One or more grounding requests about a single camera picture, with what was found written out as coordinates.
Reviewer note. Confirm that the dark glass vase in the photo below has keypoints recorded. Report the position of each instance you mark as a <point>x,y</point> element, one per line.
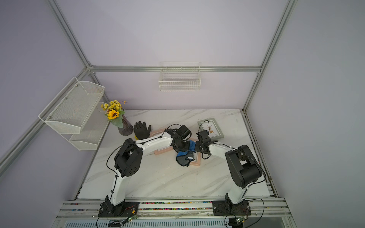
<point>127,128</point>

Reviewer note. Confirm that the white mesh wall shelf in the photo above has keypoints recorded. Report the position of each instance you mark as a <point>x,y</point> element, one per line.
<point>75,114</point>

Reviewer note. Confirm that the green picture frame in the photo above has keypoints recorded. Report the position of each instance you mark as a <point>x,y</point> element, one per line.
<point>210,124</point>

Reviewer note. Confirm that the blue microfibre cloth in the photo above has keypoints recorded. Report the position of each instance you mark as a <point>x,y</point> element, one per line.
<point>185,158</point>

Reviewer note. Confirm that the aluminium front rail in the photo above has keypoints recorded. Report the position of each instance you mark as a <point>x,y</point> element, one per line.
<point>176,213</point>

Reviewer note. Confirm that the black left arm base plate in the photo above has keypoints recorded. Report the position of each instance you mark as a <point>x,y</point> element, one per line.
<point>124,209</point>

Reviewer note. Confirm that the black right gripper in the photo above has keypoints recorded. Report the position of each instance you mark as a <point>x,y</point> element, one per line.
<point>197,148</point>

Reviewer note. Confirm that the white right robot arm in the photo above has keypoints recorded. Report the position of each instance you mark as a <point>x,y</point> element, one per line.
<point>244,169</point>

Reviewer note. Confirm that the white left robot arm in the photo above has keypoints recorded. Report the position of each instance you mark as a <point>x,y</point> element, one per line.
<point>129,157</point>

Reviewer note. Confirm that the white wire wall basket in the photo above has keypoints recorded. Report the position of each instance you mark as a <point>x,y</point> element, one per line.
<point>179,76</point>

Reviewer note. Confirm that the sunflower bouquet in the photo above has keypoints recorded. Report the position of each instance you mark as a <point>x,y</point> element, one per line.
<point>114,112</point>

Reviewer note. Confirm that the black yellow work glove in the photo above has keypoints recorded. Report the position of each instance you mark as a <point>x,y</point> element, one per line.
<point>141,130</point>

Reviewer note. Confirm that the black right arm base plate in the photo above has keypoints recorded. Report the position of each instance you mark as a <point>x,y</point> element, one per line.
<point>226,208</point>

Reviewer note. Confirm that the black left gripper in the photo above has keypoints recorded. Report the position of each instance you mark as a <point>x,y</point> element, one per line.
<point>187,148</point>

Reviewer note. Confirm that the aluminium enclosure frame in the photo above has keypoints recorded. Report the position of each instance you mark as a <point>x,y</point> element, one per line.
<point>36,61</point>

